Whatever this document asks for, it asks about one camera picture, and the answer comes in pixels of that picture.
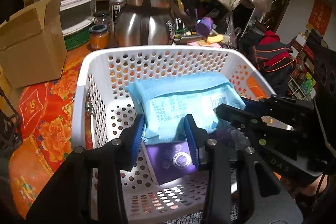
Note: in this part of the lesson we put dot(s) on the stainless steel kettle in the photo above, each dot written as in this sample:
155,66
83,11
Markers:
151,22

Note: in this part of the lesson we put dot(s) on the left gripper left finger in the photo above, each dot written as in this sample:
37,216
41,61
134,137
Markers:
87,187

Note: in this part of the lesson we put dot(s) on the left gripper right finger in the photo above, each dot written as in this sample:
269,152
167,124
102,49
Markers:
241,188

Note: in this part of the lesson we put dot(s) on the brown cardboard box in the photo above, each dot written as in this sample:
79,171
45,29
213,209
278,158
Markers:
32,45

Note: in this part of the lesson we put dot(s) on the red black striped garment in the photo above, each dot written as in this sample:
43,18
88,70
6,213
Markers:
273,59

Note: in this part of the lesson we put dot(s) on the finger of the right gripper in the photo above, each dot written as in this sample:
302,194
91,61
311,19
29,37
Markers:
249,119
279,107

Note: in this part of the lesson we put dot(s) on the orange lidded glass jar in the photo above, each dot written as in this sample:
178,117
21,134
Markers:
99,36

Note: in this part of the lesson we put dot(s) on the light blue tissue pack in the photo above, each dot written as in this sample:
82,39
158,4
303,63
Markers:
165,102

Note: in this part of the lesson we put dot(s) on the white perforated plastic basket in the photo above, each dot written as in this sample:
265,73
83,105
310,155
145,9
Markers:
103,108

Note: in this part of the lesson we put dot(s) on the orange floral tablecloth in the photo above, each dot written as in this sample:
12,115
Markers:
46,112

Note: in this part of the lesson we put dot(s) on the purple tissue pack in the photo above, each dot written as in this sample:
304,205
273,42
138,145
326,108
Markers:
168,161

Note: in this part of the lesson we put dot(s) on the black phone stand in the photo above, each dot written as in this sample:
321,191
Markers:
11,138

